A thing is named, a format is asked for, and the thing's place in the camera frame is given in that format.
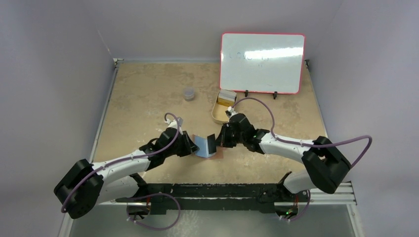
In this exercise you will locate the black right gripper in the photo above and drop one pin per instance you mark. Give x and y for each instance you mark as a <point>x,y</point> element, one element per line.
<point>224,136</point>

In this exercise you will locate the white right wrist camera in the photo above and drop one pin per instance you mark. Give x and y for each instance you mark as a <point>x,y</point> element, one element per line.
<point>229,111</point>

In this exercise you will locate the grey credit card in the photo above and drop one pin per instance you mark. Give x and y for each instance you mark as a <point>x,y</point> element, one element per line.
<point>211,143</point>

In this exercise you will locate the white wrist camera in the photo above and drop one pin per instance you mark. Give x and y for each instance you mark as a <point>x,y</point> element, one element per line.
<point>175,123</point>
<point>229,111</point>

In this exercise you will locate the stack of cards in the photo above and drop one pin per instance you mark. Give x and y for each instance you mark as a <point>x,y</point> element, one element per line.
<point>227,98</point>

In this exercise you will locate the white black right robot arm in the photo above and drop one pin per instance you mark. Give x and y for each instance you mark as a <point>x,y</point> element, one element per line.
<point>325,166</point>

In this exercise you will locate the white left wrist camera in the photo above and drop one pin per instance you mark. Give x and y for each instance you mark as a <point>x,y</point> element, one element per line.
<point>175,123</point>

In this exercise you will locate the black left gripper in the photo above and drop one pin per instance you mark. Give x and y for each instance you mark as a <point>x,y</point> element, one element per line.
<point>187,144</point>

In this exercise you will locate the brown leather card holder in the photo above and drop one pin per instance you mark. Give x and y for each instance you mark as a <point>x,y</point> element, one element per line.
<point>207,148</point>

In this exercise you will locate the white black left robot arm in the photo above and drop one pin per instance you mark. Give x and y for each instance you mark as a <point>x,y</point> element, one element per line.
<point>88,184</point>

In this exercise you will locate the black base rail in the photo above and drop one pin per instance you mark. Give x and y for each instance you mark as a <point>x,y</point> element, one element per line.
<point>265,198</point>

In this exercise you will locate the red framed whiteboard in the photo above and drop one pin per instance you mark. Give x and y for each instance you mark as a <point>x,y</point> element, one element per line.
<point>262,62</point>

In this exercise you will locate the beige oval plastic tray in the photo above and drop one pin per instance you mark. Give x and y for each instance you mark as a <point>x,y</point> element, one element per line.
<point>218,113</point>

